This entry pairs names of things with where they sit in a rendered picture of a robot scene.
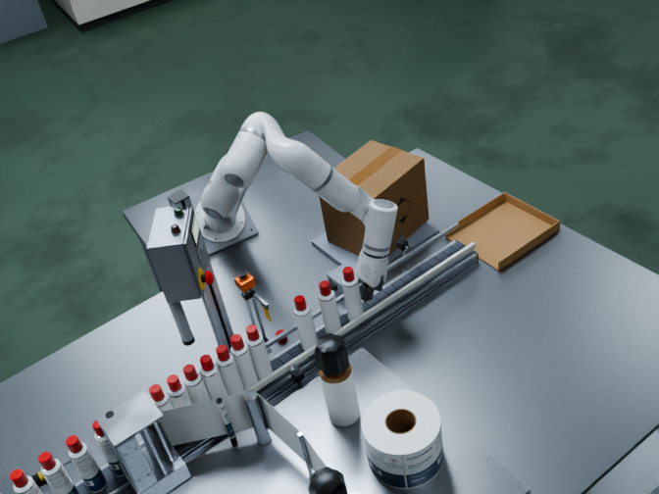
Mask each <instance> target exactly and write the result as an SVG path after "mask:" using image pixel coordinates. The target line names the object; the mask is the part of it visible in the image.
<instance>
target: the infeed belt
mask: <svg viewBox="0 0 659 494"><path fill-rule="evenodd" d="M465 247H466V245H464V244H463V243H461V242H460V241H457V242H455V243H454V244H452V245H451V246H449V247H447V248H446V249H444V250H443V251H441V252H440V253H438V254H437V255H435V256H434V257H432V258H430V259H429V260H427V261H426V262H424V263H423V264H421V265H420V266H418V267H416V268H415V269H413V270H412V271H410V272H409V273H407V274H405V275H403V276H402V277H400V278H399V279H397V280H396V281H394V282H393V283H391V284H389V285H388V286H387V287H386V288H384V289H383V290H382V291H380V292H378V293H376V294H375V295H374V296H373V300H371V301H367V302H365V301H364V302H362V306H363V312H364V313H365V312H367V311H368V310H370V309H371V308H372V307H373V306H375V305H377V304H378V303H380V302H381V301H383V300H384V299H386V298H387V297H389V296H390V295H392V294H393V293H395V292H396V291H398V290H400V289H401V288H403V287H404V286H406V285H407V284H409V283H410V282H412V281H413V280H415V279H416V278H418V277H420V276H421V275H423V274H424V273H426V272H428V271H429V270H431V269H432V268H434V267H435V266H437V265H438V264H440V263H442V262H443V261H445V260H446V259H448V258H449V257H451V256H452V255H454V254H455V253H457V252H458V251H460V250H462V249H463V248H465ZM475 252H476V251H474V250H472V251H470V252H469V253H467V254H466V255H464V256H463V257H461V258H459V259H458V260H456V261H455V262H453V263H452V264H450V265H449V266H447V267H446V268H444V269H443V270H441V271H440V272H438V273H436V274H435V275H433V276H432V277H430V278H429V279H427V280H425V281H424V282H422V283H421V284H419V285H418V286H416V287H415V288H413V289H412V290H410V291H409V292H407V293H406V294H404V295H403V296H401V297H400V298H398V299H397V300H395V301H393V302H392V303H390V304H389V305H387V306H386V307H384V308H383V309H381V310H380V311H378V312H377V313H375V314H374V315H372V316H371V317H369V318H368V319H366V320H365V321H362V322H361V323H359V324H358V325H356V326H355V327H353V328H352V329H350V330H349V331H347V332H346V333H344V334H343V335H341V336H340V337H341V338H342V339H344V338H345V337H347V336H348V335H350V334H352V333H353V332H355V331H356V330H358V329H359V328H361V327H362V326H364V325H365V324H367V323H368V322H370V321H372V320H373V319H375V318H376V317H378V316H379V315H381V314H382V313H384V312H385V311H387V310H388V309H390V308H391V307H393V306H394V305H396V304H398V303H399V302H401V301H402V300H404V299H405V298H407V297H408V296H410V295H411V294H413V293H414V292H416V291H417V290H419V289H420V288H422V287H423V286H425V285H426V284H428V283H429V282H431V281H432V280H434V279H435V278H437V277H438V276H440V275H441V274H443V273H445V272H447V271H448V270H450V269H451V268H453V267H454V266H456V265H457V264H459V263H460V262H462V261H463V260H465V259H466V258H468V257H469V256H471V255H472V254H474V253H475ZM339 318H340V324H341V327H343V326H345V325H346V324H348V323H349V322H350V321H349V320H348V316H347V313H345V314H344V315H342V316H341V317H339ZM316 334H317V338H318V340H319V338H320V337H321V336H325V335H326V330H325V328H324V327H323V328H322V329H320V330H318V331H317V332H316ZM297 345H298V346H297ZM297 345H295V346H294V347H292V348H290V349H289V350H287V351H286V352H284V353H283V354H281V355H280V356H278V357H277V358H275V359H273V360H272V361H271V365H272V369H273V371H276V370H277V369H279V368H280V367H282V366H283V365H285V364H286V363H288V362H289V361H291V360H293V359H294V358H296V357H297V356H299V355H300V354H302V353H303V352H305V351H304V350H303V349H302V345H301V342H300V343H298V344H297ZM315 358H316V357H315V354H313V355H312V356H310V357H309V358H307V359H306V360H304V361H303V362H301V363H300V364H298V365H297V366H298V367H299V368H301V367H302V366H304V365H306V364H307V363H309V362H310V361H312V360H313V359H315ZM290 373H291V371H290V370H288V371H287V372H285V373H284V374H282V375H281V376H279V377H278V378H276V379H275V380H273V381H272V382H270V383H269V384H267V385H265V386H264V387H262V388H261V389H259V390H258V391H256V392H257V393H258V394H259V395H260V394H261V393H263V392H264V391H266V390H267V389H269V388H270V387H272V386H273V385H275V384H276V383H278V382H279V381H281V380H282V379H284V378H285V377H287V376H288V375H290ZM102 472H103V474H104V476H105V478H106V479H107V482H108V484H107V487H106V488H105V489H104V490H103V491H102V492H100V493H98V494H109V493H111V492H112V491H114V490H115V489H117V488H119V487H120V486H122V485H123V484H125V483H126V482H128V480H127V478H126V477H125V476H124V477H116V476H115V475H114V473H113V471H112V470H111V468H110V466H108V467H106V468H104V469H102ZM83 484H84V485H83ZM83 484H82V483H81V484H80V485H78V486H77V487H76V489H77V490H78V492H79V494H93V493H91V492H90V491H89V490H88V488H87V486H86V485H85V483H84V482H83Z"/></svg>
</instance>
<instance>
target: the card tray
mask: <svg viewBox="0 0 659 494"><path fill-rule="evenodd" d="M457 222H458V223H459V224H460V226H459V227H457V228H456V229H454V230H453V231H451V232H449V233H448V234H446V235H445V238H447V239H448V240H450V241H454V240H457V241H460V242H461V243H463V244H464V245H466V246H468V245H469V244H471V243H472V242H474V243H476V248H475V249H473V250H474V251H476V252H477V253H478V254H479V259H481V260H482V261H484V262H485V263H487V264H489V265H490V266H492V267H493V268H495V269H497V270H498V271H501V270H502V269H504V268H505V267H507V266H508V265H510V264H511V263H513V262H514V261H515V260H517V259H518V258H520V257H521V256H523V255H524V254H526V253H527V252H529V251H530V250H531V249H532V248H533V247H535V246H536V245H538V244H539V243H541V242H542V241H544V240H545V239H547V238H548V237H550V236H551V235H552V234H554V233H555V232H557V231H558V230H560V221H558V220H556V219H554V218H552V217H550V216H549V215H547V214H545V213H544V212H542V211H540V210H538V209H536V208H534V207H532V206H530V205H529V204H527V203H525V202H523V201H521V200H519V199H517V198H515V197H513V196H511V195H510V194H508V193H506V192H503V193H502V194H500V195H498V196H497V197H495V198H494V199H492V200H491V201H489V202H487V203H486V204H484V205H483V206H481V207H479V208H478V209H476V210H475V211H473V212H471V213H470V214H468V215H467V216H465V217H464V218H463V219H461V220H459V221H457Z"/></svg>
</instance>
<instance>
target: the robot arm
mask: <svg viewBox="0 0 659 494"><path fill-rule="evenodd" d="M268 152H269V155H270V157H271V159H272V160H273V162H274V163H275V164H276V165H277V167H278V168H280V169H281V170H282V171H284V172H286V173H289V174H291V175H292V176H294V177H295V178H296V179H298V180H299V181H300V182H302V183H303V184H304V185H305V186H307V187H308V188H309V189H311V190H312V191H313V192H314V193H316V194H317V195H318V196H320V197H321V198H322V199H324V200H325V201H326V202H328V203H329V204H330V205H332V206H333V207H334V208H336V209H337V210H339V211H340V212H350V213H351V214H352V215H354V216H355V217H357V218H358V219H359V220H360V221H361V222H362V223H363V224H364V225H365V236H364V242H363V248H362V250H361V252H360V255H359V258H358V261H357V266H356V271H355V273H356V275H357V276H358V277H359V278H360V279H361V280H362V287H363V288H364V289H363V294H362V300H364V301H365V302H367V301H371V300H373V295H374V290H376V291H382V286H383V285H384V284H385V281H386V275H387V265H388V257H387V255H388V254H389V250H390V245H391V240H392V235H393V230H394V225H395V220H396V215H397V209H398V207H397V205H396V204H394V203H393V202H391V201H388V200H383V199H377V200H375V199H374V198H373V197H372V196H370V195H369V194H368V193H367V192H366V191H365V190H363V189H362V188H361V187H359V186H358V185H354V184H353V183H352V182H350V181H349V180H348V179H347V178H346V177H345V176H344V175H342V174H341V173H340V172H339V171H337V170H336V169H335V168H334V167H332V166H331V165H330V164H329V163H328V162H326V161H325V160H324V159H323V158H321V157H320V156H319V155H318V154H317V153H315V152H314V151H313V150H312V149H310V148H309V147H308V146H306V145H305V144H303V143H301V142H298V141H296V140H292V139H289V138H287V137H285V136H284V134H283V132H282V130H281V128H280V126H279V124H278V123H277V121H276V120H275V119H274V118H273V117H272V116H270V115H269V114H267V113H264V112H257V113H254V114H252V115H250V116H249V117H248V118H247V119H246V120H245V122H244V124H243V125H242V127H241V129H240V131H239V133H238V135H237V136H236V137H235V139H234V141H233V143H232V145H231V147H230V149H229V151H228V153H227V154H226V155H225V156H223V157H222V158H221V160H220V161H219V163H218V165H217V167H216V168H215V170H214V172H213V174H212V176H211V178H210V180H209V182H208V184H207V186H206V187H205V189H204V191H203V193H202V196H201V202H200V203H199V204H198V206H197V208H196V210H195V216H196V219H197V221H198V224H199V227H200V230H201V233H202V236H203V237H204V238H206V239H208V240H210V241H213V242H217V243H223V242H228V241H231V240H233V239H234V238H235V237H236V236H237V235H238V234H239V233H240V232H241V230H242V229H243V227H244V223H245V216H244V211H243V209H242V207H241V205H240V204H241V201H242V199H243V197H244V195H245V192H246V190H247V188H248V186H249V185H250V184H251V183H252V181H253V179H254V178H255V176H256V174H257V172H258V170H259V169H260V167H261V165H262V163H263V161H264V159H265V157H266V156H267V154H268Z"/></svg>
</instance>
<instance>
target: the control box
mask: <svg viewBox="0 0 659 494"><path fill-rule="evenodd" d="M174 209H175V208H174V207H165V208H158V209H156V210H155V214H154V218H153V222H152V226H151V230H150V234H149V239H148V243H147V247H146V249H147V252H148V255H149V257H150V260H151V263H152V265H153V268H154V270H155V273H156V275H157V277H158V280H159V282H160V285H161V288H162V290H163V293H164V295H165V298H166V301H167V303H173V302H179V301H187V300H194V299H200V298H201V297H202V296H203V295H204V289H205V282H203V283H202V281H201V274H205V271H206V270H207V267H208V260H209V256H208V253H207V250H206V247H205V244H204V247H203V253H202V260H201V264H200V261H199V258H198V255H197V247H198V241H199V234H200V228H199V233H198V240H197V246H196V247H195V245H194V242H193V239H192V236H191V233H190V226H191V221H192V215H193V212H194V210H193V207H192V206H191V207H190V206H182V211H183V212H184V216H183V217H182V218H180V219H176V218H175V213H174ZM174 223H176V224H178V226H179V228H180V229H181V233H180V234H178V235H172V234H171V225H172V224H174Z"/></svg>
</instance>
